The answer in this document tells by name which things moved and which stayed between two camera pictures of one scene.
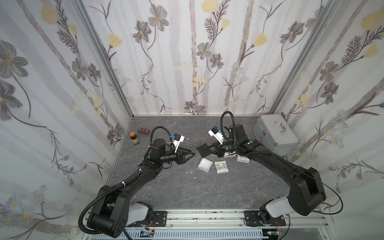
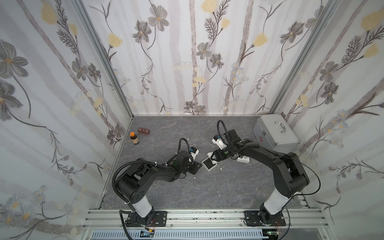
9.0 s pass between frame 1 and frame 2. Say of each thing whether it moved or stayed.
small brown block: stayed
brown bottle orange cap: stayed
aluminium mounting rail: stayed
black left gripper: moved
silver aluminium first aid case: stayed
